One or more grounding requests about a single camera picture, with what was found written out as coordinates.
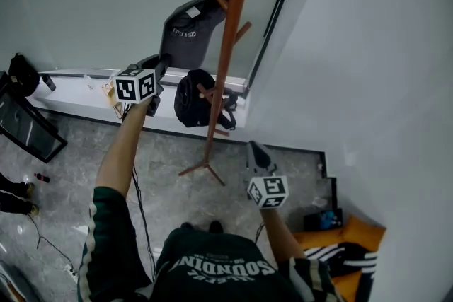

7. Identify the person's right forearm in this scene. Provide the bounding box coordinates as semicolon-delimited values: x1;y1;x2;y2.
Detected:
259;207;307;263

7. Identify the orange and black clothing pile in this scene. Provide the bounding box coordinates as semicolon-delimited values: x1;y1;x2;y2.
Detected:
290;214;387;302

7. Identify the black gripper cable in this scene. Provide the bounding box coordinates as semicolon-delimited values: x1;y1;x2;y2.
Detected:
253;221;267;245
121;102;157;282

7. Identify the wooden coat rack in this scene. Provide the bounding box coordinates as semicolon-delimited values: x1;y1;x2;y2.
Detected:
178;0;262;187

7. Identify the black metal frame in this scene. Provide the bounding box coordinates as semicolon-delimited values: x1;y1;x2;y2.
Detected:
310;175;338;214

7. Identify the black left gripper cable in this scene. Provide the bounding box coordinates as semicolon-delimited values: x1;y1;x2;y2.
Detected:
121;102;157;282

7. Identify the black window frame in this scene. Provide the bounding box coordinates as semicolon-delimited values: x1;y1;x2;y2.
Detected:
246;0;311;91

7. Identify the grey cap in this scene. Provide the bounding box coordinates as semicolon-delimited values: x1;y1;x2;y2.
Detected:
158;0;233;70

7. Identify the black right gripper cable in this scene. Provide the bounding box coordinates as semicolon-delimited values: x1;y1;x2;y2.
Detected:
253;221;267;245

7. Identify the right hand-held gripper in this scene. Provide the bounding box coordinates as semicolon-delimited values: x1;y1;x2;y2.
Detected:
246;140;290;210

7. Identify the dark green printed shirt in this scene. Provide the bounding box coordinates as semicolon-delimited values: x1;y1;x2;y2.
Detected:
76;185;343;302

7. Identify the white window ledge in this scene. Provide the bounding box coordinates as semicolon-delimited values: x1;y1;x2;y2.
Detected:
25;68;249;139

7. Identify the grey roller blind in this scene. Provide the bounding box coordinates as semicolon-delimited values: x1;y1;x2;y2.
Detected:
0;0;306;72

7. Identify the black box with blue item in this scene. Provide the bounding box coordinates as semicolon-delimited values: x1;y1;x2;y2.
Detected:
303;207;345;233

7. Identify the black floor cable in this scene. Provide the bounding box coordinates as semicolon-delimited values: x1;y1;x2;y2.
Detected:
27;214;77;273

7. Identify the black framed glass panel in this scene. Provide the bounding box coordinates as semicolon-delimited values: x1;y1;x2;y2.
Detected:
0;70;69;165

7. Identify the black upright backpack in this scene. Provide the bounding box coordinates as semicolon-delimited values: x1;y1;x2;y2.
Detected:
6;52;41;98

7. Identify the dark water bottle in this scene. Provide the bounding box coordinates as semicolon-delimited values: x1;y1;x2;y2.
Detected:
41;74;57;93

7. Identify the black white striped garment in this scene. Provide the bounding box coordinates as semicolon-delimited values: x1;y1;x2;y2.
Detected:
303;241;379;302

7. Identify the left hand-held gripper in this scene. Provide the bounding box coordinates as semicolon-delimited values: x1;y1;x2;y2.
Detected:
113;53;174;118

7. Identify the person's left forearm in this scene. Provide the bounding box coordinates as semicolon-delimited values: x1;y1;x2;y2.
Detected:
94;100;154;196

